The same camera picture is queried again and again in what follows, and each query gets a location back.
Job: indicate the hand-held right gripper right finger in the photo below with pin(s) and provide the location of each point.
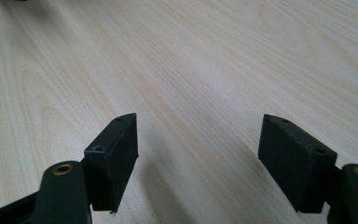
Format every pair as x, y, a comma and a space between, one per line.
295, 168

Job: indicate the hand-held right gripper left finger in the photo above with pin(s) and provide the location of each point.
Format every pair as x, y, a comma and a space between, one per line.
112, 174

